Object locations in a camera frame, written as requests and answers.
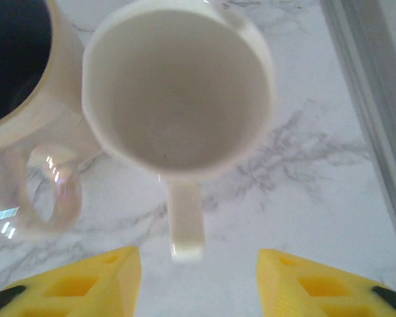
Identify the aluminium table side rail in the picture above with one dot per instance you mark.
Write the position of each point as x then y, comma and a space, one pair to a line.
359, 66

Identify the iridescent pearl mug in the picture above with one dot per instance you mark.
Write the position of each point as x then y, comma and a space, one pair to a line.
59, 99

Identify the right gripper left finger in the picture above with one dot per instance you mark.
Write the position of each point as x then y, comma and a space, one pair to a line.
85, 287

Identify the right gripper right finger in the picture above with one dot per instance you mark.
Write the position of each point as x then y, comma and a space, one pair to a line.
316, 290

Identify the white mug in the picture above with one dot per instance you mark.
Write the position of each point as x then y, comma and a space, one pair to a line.
178, 92

